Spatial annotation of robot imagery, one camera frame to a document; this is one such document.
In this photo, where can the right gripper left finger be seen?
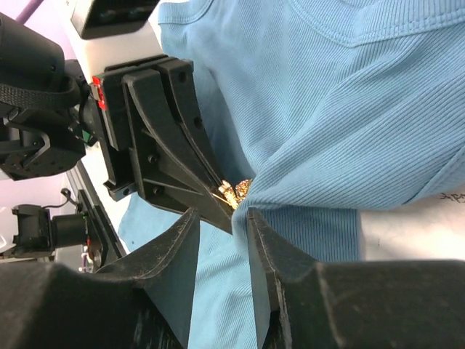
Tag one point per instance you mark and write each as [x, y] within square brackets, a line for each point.
[143, 300]

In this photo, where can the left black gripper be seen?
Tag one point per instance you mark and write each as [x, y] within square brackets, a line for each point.
[158, 112]

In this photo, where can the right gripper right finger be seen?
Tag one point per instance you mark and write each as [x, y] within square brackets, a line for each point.
[300, 302]

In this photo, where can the gold red brooch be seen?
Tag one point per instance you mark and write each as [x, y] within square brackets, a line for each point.
[233, 195]

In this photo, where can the blue tank top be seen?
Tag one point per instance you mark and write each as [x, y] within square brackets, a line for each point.
[348, 118]

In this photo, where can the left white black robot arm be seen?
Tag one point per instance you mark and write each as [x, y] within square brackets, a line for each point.
[48, 111]

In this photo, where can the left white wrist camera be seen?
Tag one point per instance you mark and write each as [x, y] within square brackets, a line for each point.
[108, 33]

